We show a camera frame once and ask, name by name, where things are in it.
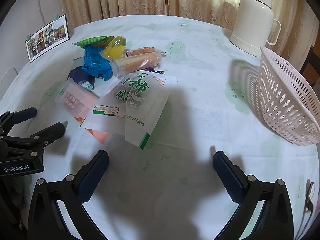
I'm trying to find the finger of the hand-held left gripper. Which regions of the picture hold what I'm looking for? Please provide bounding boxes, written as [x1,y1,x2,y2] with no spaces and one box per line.
[0,122,66,164]
[0,107,37,137]

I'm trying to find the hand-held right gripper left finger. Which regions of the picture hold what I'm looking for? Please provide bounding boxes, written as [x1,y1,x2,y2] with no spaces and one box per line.
[27,150,110,240]

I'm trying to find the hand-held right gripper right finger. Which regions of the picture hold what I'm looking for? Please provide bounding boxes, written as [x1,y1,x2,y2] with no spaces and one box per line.
[212,151,295,240]

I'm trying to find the translucent pink snack packet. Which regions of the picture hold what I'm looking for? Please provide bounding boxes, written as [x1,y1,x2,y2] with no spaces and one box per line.
[54,78,111,145]

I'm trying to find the dark navy snack packet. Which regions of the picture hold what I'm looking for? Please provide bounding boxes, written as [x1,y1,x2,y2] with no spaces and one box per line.
[67,67,95,92]

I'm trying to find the white packet green stripe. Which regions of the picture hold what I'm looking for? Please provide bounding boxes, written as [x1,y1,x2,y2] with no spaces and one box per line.
[124,97,173,150]

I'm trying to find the blue snack packet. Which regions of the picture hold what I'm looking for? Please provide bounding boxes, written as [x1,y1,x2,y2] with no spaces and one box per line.
[82,45,114,82]

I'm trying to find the white packet green print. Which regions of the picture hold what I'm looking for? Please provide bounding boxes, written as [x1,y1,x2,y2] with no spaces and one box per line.
[80,71,178,137]

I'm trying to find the pink plastic basket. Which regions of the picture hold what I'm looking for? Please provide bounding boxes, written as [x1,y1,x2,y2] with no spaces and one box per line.
[257,46,320,147]

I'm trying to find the green snack packet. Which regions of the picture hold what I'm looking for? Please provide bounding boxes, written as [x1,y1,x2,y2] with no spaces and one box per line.
[71,36,114,49]

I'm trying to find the yellow jelly cup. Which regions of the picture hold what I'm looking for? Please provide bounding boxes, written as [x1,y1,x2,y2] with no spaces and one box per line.
[99,36,127,61]

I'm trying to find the large clear sausage packet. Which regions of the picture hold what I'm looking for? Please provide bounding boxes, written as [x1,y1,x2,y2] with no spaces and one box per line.
[110,52,164,77]

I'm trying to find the dark purple candy wrapper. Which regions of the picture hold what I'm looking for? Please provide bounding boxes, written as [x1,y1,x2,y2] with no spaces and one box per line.
[144,66,166,75]

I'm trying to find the small orange sausage packet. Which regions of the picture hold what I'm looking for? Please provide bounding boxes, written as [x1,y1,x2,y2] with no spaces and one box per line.
[126,47,168,57]

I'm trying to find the photo collage board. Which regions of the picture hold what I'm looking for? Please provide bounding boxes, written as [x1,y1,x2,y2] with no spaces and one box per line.
[26,14,69,63]

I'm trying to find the white thermos jug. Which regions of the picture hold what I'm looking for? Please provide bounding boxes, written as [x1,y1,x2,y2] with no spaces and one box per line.
[230,0,282,57]

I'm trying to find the thin wall cable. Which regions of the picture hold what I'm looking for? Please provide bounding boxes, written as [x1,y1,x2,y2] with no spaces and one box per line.
[35,0,47,27]

